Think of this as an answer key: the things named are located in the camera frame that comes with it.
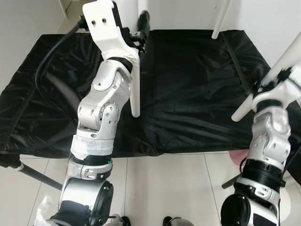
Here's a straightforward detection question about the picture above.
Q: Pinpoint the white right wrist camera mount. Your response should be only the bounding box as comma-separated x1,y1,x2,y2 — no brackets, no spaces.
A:
252,66,301,112

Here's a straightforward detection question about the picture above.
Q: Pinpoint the pink plastic object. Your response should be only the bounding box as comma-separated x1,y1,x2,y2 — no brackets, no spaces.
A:
228,150,253,166

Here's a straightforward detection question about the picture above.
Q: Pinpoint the black robot right foot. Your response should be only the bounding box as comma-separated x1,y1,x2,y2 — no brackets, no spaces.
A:
162,216,190,226

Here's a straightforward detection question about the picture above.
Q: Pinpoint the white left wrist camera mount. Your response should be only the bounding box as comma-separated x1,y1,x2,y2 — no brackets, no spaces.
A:
82,0,141,65

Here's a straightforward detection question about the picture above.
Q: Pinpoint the white plastic table leg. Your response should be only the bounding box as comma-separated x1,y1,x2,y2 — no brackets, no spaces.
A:
231,32,301,122
212,0,232,40
128,0,142,118

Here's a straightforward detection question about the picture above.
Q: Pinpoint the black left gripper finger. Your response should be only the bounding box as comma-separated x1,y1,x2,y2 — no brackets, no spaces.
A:
137,10,151,40

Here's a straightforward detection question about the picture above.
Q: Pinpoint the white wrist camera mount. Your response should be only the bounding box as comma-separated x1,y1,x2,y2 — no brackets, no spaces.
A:
252,66,301,112
82,0,141,65

